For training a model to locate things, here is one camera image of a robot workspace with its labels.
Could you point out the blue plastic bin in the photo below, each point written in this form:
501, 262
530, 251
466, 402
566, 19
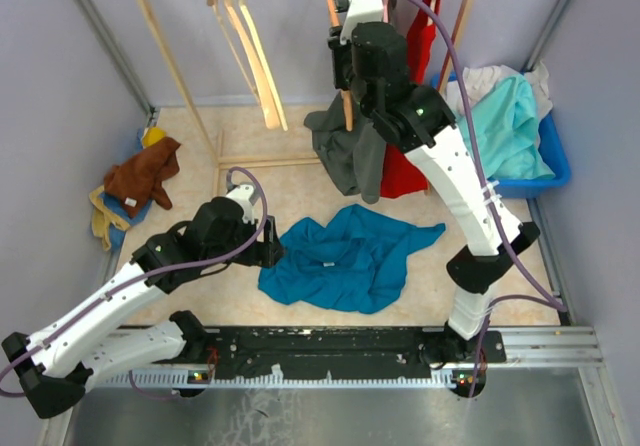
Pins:
553, 154

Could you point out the white toothed cable duct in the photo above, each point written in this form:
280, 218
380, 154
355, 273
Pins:
194, 379

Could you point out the beige towel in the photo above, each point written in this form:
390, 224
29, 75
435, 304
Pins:
100, 219

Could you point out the light wooden hanger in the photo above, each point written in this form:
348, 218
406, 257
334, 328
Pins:
232, 40

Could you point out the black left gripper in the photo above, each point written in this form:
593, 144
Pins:
265, 253

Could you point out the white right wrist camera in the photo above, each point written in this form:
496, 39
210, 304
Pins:
356, 12

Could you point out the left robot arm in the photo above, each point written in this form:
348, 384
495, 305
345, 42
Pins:
57, 365

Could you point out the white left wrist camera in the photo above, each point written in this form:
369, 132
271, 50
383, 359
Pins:
246, 195

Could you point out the blue t shirt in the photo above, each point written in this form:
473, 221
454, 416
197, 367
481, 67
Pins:
355, 263

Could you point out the yellow cloth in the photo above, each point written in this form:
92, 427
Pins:
151, 136

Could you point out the brown cloth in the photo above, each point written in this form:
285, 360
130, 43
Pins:
140, 179

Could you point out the turquoise cloth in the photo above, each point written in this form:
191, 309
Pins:
509, 164

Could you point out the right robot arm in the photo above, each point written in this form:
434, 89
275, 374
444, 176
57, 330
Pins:
431, 141

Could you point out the wooden clothes rack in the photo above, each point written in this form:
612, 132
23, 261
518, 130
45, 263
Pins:
294, 36

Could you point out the orange wooden hanger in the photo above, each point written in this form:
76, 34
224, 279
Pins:
345, 95

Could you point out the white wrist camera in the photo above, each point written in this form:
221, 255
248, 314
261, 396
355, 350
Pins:
246, 195
356, 12

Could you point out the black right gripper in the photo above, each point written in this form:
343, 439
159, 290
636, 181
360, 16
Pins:
338, 50

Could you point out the grey t shirt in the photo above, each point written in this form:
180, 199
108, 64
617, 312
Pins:
352, 159

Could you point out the blue cloth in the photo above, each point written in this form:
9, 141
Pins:
120, 221

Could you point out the red t shirt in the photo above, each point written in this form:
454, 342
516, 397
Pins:
399, 176

